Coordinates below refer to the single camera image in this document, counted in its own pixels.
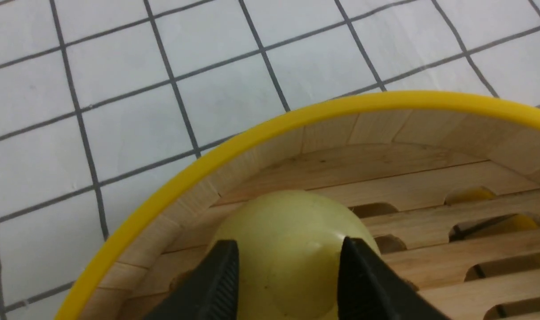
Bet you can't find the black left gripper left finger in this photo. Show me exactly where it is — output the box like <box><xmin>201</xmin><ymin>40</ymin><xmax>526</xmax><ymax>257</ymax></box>
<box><xmin>144</xmin><ymin>240</ymin><xmax>239</xmax><ymax>320</ymax></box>

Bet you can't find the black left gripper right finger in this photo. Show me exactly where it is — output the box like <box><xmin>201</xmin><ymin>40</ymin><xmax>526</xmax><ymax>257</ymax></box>
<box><xmin>337</xmin><ymin>237</ymin><xmax>448</xmax><ymax>320</ymax></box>

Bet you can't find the yellow steamed bun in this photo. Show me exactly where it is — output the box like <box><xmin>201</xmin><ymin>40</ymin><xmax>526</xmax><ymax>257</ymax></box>
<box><xmin>208</xmin><ymin>190</ymin><xmax>380</xmax><ymax>320</ymax></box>

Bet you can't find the yellow-rimmed bamboo steamer basket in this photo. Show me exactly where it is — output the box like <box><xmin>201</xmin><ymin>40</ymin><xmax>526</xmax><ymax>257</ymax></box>
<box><xmin>56</xmin><ymin>91</ymin><xmax>540</xmax><ymax>320</ymax></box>

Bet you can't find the white black-grid tablecloth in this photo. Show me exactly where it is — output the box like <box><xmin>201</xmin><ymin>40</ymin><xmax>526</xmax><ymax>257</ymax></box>
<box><xmin>0</xmin><ymin>0</ymin><xmax>540</xmax><ymax>320</ymax></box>

